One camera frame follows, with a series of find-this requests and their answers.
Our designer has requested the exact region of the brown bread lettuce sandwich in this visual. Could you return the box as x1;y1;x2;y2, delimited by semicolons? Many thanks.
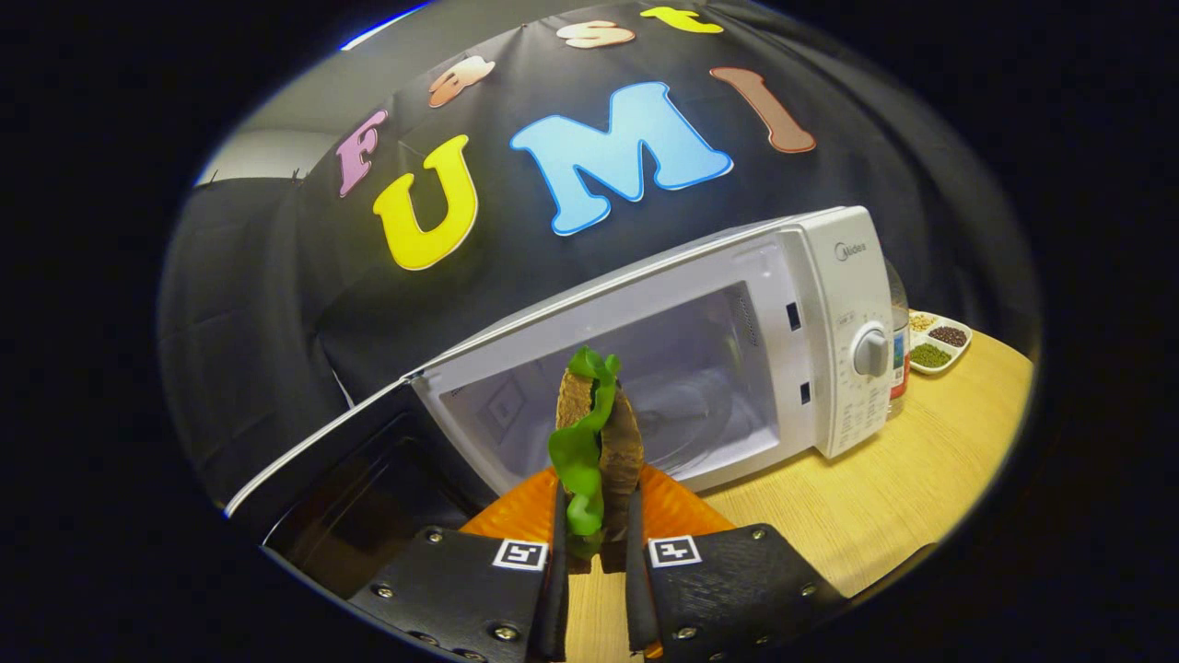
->
548;345;646;563

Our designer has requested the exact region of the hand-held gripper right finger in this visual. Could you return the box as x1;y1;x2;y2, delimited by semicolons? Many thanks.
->
626;465;848;663

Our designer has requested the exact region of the white microwave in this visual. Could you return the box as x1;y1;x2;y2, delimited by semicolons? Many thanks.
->
224;204;896;599

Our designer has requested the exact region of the clear bottle with label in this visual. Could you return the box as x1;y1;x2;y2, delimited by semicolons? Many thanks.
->
884;260;911;420

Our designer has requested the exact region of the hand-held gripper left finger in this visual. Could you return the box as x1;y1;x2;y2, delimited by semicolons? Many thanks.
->
348;465;570;663

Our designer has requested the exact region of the white divided seed dish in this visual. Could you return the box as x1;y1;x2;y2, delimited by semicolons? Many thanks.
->
907;310;973;376

